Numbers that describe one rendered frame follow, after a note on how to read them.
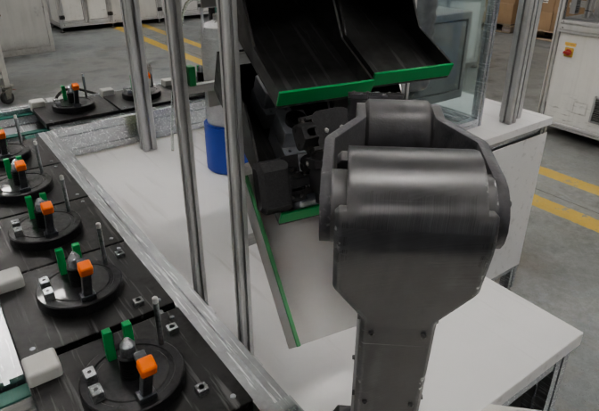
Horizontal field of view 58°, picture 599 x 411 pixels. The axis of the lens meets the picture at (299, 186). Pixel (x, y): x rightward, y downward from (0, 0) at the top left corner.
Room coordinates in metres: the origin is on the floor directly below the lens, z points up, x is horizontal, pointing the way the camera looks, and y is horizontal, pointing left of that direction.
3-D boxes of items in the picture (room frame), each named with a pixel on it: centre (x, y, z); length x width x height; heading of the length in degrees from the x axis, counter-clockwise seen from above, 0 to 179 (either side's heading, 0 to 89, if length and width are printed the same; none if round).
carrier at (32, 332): (0.75, 0.38, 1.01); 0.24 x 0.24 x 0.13; 36
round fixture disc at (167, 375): (0.55, 0.23, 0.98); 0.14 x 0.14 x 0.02
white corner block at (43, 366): (0.57, 0.37, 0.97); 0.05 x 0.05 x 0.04; 36
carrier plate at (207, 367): (0.55, 0.23, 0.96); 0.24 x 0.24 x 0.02; 36
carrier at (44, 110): (1.80, 0.79, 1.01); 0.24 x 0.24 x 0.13; 36
